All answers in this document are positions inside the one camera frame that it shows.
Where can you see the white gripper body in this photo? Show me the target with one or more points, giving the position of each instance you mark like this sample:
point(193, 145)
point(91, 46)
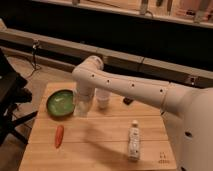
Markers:
point(85, 95)

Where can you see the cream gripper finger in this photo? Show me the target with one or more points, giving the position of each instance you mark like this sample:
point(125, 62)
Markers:
point(76, 108)
point(89, 106)

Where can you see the white sponge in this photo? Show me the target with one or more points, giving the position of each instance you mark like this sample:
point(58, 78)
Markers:
point(82, 109)

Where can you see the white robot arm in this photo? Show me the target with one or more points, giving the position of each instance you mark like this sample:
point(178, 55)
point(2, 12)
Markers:
point(193, 105)

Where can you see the green ceramic bowl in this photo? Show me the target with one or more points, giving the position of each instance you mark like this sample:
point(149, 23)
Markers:
point(60, 103)

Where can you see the orange carrot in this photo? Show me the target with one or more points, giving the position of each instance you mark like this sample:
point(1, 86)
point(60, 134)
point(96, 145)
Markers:
point(59, 136)

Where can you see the black rectangular block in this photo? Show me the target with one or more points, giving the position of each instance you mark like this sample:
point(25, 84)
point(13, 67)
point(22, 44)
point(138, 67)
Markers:
point(127, 101)

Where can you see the wooden folding table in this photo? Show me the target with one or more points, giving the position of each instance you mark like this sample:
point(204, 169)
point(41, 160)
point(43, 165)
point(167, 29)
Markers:
point(98, 142)

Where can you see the black chair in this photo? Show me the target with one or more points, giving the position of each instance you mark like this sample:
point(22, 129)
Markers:
point(12, 91)

